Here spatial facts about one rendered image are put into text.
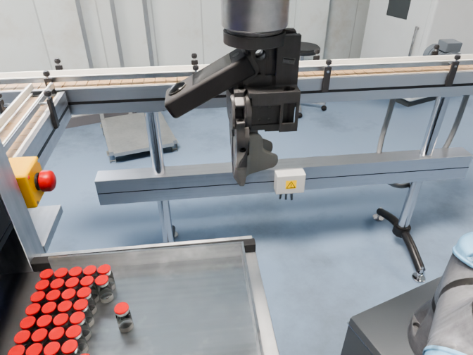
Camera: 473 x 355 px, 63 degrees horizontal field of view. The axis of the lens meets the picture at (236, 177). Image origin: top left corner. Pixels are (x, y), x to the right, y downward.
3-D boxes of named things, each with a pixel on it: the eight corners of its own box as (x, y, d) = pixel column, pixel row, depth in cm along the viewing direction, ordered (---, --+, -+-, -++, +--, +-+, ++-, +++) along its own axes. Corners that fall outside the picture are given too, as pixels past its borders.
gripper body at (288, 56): (297, 137, 48) (307, 36, 41) (228, 141, 47) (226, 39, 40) (283, 112, 54) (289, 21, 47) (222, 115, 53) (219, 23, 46)
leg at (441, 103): (395, 241, 190) (441, 94, 147) (387, 229, 197) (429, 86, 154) (412, 240, 191) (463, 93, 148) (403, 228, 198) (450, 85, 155)
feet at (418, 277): (413, 284, 177) (421, 263, 169) (369, 215, 218) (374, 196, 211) (429, 282, 178) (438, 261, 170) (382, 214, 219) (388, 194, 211)
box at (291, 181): (276, 194, 158) (276, 177, 153) (273, 187, 162) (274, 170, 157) (304, 192, 160) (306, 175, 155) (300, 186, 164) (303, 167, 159)
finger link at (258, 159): (278, 194, 53) (282, 135, 48) (235, 198, 52) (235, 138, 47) (273, 182, 56) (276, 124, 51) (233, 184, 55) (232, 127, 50)
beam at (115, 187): (100, 206, 156) (93, 181, 150) (103, 194, 163) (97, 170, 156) (464, 178, 173) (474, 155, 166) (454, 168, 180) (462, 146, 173)
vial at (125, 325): (117, 334, 58) (112, 315, 55) (120, 321, 59) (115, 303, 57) (132, 332, 58) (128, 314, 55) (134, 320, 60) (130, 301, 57)
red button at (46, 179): (33, 196, 71) (26, 178, 68) (39, 184, 74) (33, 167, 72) (54, 195, 71) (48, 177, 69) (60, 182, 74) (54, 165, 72)
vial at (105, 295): (98, 304, 62) (93, 285, 59) (101, 293, 64) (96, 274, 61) (112, 303, 62) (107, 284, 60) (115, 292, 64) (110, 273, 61)
